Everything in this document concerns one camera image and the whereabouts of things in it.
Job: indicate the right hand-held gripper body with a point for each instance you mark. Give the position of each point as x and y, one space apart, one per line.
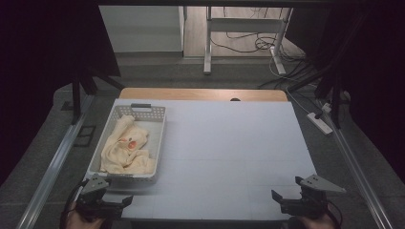
310 205

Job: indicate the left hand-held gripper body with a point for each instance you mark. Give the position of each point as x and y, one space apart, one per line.
95 203

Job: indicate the cream garment with orange print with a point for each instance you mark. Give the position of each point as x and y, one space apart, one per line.
121 156

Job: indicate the white perforated plastic basket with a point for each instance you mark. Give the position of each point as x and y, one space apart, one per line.
156 133

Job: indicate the person's right hand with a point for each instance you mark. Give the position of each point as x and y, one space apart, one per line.
315 223

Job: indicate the person's left hand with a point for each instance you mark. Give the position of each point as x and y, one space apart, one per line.
79 221

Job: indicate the black floor plate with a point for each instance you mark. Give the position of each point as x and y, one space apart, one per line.
85 136

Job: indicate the white power strip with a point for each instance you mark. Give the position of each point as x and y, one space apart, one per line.
320 124

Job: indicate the white table mat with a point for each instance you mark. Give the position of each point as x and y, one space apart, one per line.
223 143

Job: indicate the white plug adapter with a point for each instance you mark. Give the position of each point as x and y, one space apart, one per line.
326 108

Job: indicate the black metal stand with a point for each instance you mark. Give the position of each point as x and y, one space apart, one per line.
334 79
76 95

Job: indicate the wooden table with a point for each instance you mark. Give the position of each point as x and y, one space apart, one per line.
191 94

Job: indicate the white cabinet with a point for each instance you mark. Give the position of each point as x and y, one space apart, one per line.
143 28

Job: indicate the aluminium rail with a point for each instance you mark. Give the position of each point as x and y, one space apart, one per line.
359 178
57 162

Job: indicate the white metal desk frame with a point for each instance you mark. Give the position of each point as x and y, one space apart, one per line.
242 24

